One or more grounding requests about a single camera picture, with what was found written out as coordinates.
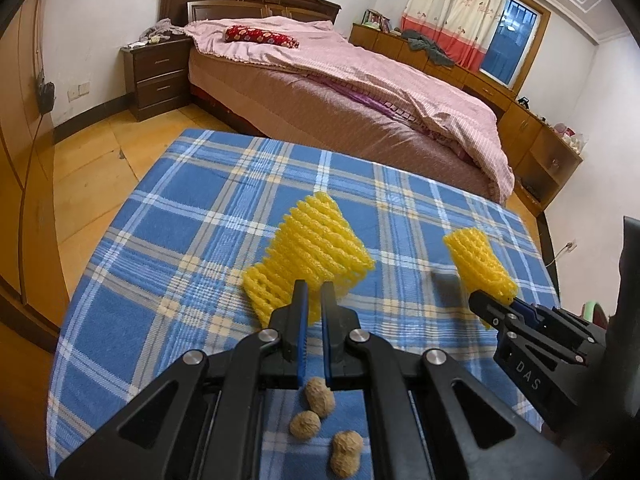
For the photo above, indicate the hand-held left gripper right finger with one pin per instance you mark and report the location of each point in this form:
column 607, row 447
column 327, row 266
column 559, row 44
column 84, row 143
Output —
column 327, row 360

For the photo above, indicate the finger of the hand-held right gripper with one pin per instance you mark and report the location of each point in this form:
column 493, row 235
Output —
column 492, row 310
column 525, row 310

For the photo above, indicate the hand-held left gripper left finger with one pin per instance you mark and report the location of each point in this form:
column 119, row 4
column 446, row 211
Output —
column 301, row 355

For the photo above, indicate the yellow foam fruit net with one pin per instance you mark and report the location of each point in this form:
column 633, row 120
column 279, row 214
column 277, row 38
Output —
column 475, row 260
column 315, row 245

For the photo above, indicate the red bin with green rim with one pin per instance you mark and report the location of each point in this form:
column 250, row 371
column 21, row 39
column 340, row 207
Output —
column 594, row 310

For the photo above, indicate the peanut in shell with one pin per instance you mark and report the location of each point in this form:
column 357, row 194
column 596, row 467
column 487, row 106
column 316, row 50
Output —
column 318, row 397
column 305, row 426
column 345, row 455

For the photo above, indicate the small glass jar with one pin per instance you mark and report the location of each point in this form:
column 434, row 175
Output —
column 554, row 164

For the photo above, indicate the blue plaid cloth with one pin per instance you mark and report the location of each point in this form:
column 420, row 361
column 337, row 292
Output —
column 175, row 260

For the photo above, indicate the pink and white containers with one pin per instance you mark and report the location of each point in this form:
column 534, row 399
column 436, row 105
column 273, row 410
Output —
column 570, row 137

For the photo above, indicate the light wooden cabinet desk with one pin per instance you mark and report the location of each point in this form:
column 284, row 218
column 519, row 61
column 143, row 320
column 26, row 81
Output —
column 520, row 130

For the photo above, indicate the small black object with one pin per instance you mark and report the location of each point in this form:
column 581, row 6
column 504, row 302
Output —
column 524, row 101

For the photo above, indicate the brown covered bed mattress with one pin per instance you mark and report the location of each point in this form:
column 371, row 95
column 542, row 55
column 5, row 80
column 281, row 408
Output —
column 300, row 110

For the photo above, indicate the bed with pink quilt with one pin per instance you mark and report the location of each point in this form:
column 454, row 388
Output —
column 375, row 80

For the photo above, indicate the grey clothes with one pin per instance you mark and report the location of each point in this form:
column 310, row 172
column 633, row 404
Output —
column 430, row 47

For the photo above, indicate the wooden framed window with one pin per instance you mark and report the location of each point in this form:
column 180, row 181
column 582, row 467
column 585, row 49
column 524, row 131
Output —
column 510, row 40

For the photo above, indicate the cream and red curtain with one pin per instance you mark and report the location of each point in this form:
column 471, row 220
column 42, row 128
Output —
column 450, row 10

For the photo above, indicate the dark wooden nightstand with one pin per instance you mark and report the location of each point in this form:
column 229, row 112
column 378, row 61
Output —
column 157, row 80

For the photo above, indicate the row of books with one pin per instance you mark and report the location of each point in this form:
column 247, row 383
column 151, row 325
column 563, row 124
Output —
column 377, row 21

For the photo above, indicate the red patterned pillow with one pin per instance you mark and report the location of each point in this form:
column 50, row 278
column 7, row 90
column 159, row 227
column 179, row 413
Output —
column 260, row 36

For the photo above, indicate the wooden wardrobe door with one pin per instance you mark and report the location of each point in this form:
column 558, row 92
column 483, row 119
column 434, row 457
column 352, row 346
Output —
column 20, row 185

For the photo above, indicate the pale cloth clutter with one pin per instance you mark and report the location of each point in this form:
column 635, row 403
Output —
column 157, row 34

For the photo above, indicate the dark wooden bed headboard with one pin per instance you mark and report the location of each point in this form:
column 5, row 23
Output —
column 225, row 0

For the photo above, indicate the black plug adapter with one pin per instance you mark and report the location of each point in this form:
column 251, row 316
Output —
column 46, row 92

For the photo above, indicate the white wall socket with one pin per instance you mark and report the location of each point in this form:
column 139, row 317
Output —
column 78, row 91
column 569, row 248

